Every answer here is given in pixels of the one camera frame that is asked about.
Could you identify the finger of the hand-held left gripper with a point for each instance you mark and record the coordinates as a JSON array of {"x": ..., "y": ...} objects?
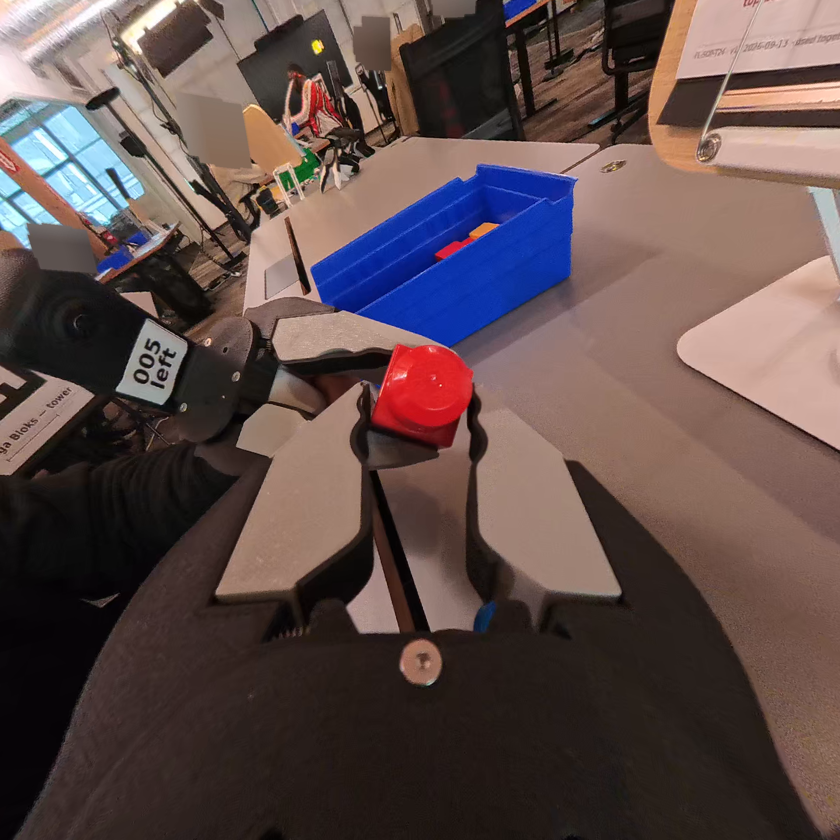
[
  {"x": 269, "y": 430},
  {"x": 328, "y": 334}
]

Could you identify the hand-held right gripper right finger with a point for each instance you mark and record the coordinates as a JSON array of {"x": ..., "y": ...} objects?
[{"x": 544, "y": 518}]

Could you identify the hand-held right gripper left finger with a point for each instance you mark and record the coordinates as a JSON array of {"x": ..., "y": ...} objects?
[{"x": 295, "y": 518}]

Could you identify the red mega block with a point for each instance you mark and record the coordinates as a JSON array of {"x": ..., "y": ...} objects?
[{"x": 426, "y": 387}]

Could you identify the blue plastic storage bin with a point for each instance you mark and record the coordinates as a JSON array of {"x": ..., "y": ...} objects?
[
  {"x": 525, "y": 10},
  {"x": 459, "y": 295}
]

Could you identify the pile of blocks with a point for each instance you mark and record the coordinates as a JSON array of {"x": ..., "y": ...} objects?
[{"x": 453, "y": 249}]

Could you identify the person's left forearm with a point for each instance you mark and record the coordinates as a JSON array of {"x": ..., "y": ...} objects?
[{"x": 98, "y": 518}]

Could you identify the framed marker sign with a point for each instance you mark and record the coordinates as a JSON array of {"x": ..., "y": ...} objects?
[{"x": 46, "y": 420}]

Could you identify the pale wooden curved board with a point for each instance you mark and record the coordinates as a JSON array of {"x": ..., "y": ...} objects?
[{"x": 269, "y": 144}]

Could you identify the large window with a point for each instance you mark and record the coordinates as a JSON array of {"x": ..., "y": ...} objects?
[{"x": 79, "y": 157}]

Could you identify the white stand with instruction sheet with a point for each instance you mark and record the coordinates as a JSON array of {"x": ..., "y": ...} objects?
[{"x": 754, "y": 367}]

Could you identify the large black display screen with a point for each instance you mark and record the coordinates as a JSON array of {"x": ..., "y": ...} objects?
[{"x": 275, "y": 59}]

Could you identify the black mesh office chair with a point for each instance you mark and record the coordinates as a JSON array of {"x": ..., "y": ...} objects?
[{"x": 459, "y": 79}]

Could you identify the black tripod stand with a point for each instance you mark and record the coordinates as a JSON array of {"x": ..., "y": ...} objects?
[{"x": 103, "y": 98}]

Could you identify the black hanging monitor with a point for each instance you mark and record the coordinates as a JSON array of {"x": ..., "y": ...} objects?
[{"x": 174, "y": 39}]

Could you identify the black backing board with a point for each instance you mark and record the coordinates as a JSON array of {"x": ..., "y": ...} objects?
[{"x": 682, "y": 105}]

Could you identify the printed instruction sheet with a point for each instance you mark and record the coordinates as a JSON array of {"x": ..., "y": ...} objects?
[{"x": 754, "y": 39}]

